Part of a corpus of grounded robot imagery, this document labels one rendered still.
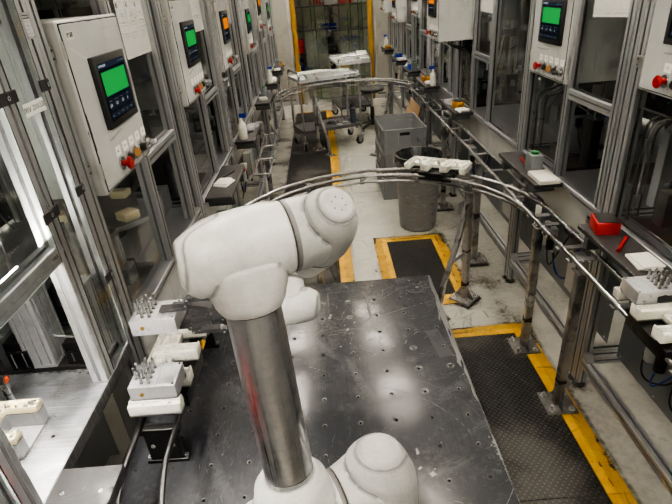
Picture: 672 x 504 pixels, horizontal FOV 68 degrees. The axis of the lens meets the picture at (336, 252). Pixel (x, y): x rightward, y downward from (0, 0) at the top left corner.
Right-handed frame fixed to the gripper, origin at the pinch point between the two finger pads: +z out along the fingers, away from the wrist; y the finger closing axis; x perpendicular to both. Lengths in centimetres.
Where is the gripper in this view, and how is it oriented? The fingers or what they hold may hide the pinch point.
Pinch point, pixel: (173, 315)
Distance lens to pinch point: 149.4
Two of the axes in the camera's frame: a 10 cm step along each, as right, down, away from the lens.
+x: 0.5, 4.7, -8.8
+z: -10.0, 0.8, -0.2
